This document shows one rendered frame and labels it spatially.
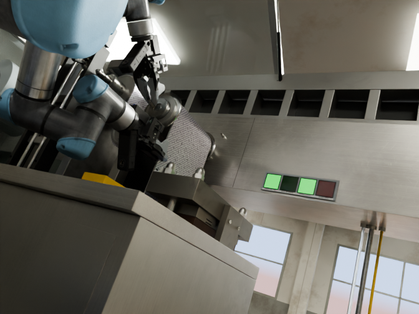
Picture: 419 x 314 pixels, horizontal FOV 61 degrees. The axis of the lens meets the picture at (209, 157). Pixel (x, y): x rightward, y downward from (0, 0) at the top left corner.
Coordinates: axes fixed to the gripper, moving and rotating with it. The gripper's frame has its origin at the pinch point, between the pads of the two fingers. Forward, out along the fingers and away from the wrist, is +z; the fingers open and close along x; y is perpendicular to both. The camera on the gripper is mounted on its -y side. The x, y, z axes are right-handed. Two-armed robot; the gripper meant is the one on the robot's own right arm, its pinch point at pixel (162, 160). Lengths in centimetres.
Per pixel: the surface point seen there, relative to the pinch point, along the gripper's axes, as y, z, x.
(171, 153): 3.6, 2.3, -0.3
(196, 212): -13.8, -1.0, -18.6
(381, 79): 53, 30, -52
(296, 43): 188, 154, 43
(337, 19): 188, 130, 4
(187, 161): 5.5, 11.4, -0.3
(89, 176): -17.5, -29.5, -8.7
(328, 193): 8, 29, -43
